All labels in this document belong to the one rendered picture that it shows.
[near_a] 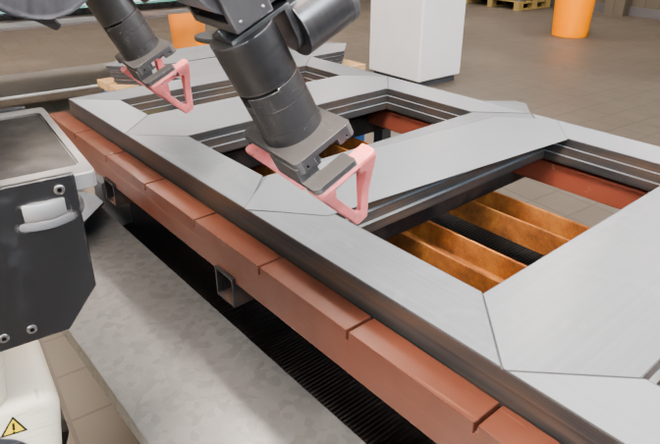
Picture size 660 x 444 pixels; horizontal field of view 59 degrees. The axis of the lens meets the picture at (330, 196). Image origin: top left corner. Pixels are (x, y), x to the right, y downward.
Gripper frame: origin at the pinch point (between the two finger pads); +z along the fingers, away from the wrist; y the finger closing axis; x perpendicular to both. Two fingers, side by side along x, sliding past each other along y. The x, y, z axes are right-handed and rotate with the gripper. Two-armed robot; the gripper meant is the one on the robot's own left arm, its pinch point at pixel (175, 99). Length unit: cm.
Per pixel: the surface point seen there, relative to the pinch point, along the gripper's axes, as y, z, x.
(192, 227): -7.2, 15.8, 10.5
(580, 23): 323, 343, -494
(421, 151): -13.4, 30.2, -30.2
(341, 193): -19.7, 20.0, -10.0
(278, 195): -15.1, 16.0, -2.3
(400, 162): -15.2, 27.2, -24.2
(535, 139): -21, 40, -50
